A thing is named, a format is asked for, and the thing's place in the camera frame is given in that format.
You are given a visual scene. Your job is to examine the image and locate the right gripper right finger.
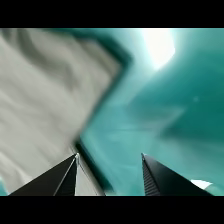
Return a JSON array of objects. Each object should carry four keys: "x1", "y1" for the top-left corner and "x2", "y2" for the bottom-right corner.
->
[{"x1": 140, "y1": 152, "x2": 214, "y2": 197}]

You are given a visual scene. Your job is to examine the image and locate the white garment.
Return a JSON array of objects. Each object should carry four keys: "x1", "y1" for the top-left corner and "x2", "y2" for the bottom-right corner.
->
[{"x1": 0, "y1": 28, "x2": 122, "y2": 197}]

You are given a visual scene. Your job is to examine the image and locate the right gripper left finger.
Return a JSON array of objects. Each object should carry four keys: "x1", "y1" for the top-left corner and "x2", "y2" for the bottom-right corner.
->
[{"x1": 9, "y1": 152, "x2": 80, "y2": 197}]

